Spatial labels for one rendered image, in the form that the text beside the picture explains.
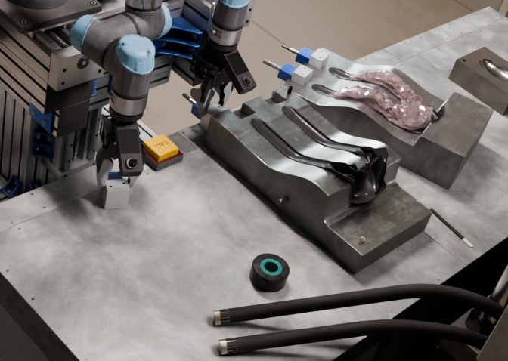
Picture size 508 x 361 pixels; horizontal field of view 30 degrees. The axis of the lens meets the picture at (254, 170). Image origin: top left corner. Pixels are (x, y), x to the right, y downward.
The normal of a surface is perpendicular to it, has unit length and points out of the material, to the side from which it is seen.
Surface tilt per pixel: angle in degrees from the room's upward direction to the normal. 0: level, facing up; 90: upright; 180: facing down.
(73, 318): 0
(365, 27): 0
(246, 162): 90
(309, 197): 90
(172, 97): 0
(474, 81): 90
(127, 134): 28
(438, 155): 90
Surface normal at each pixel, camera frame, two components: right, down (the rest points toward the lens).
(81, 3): 0.22, -0.75
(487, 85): -0.70, 0.32
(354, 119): -0.47, 0.48
